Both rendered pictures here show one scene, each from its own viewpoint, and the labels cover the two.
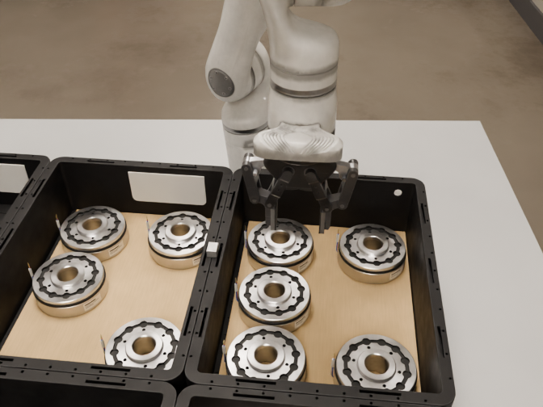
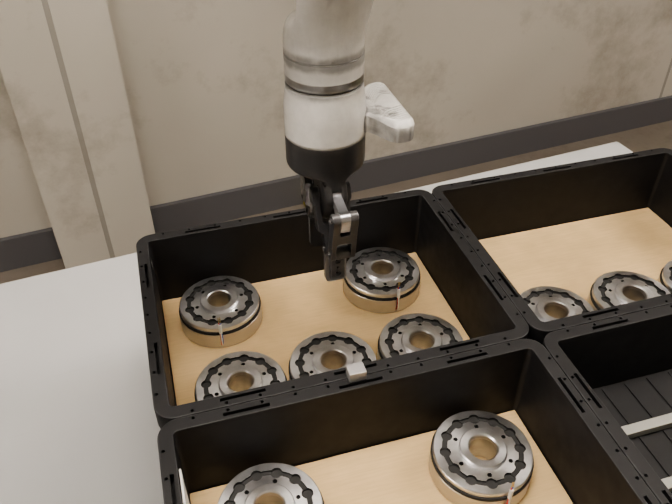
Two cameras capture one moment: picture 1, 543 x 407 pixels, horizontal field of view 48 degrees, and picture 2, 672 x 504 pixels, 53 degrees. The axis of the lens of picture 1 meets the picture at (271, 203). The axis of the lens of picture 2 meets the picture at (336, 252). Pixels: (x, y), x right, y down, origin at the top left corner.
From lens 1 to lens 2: 0.92 m
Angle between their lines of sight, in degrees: 80
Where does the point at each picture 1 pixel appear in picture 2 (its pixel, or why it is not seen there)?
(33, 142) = not seen: outside the picture
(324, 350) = (367, 325)
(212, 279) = (398, 359)
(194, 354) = (500, 337)
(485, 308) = not seen: hidden behind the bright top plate
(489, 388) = not seen: hidden behind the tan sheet
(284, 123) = (366, 112)
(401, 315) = (294, 283)
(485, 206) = (12, 309)
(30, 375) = (641, 464)
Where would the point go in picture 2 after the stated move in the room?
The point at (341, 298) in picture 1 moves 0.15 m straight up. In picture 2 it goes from (292, 329) to (287, 236)
